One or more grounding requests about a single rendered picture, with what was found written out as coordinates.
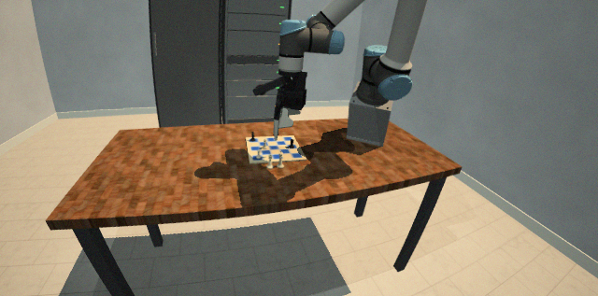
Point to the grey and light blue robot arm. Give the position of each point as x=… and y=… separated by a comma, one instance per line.
x=297, y=37

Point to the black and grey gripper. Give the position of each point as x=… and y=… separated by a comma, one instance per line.
x=288, y=94

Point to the blue and cream chessboard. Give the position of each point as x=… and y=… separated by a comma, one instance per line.
x=273, y=148

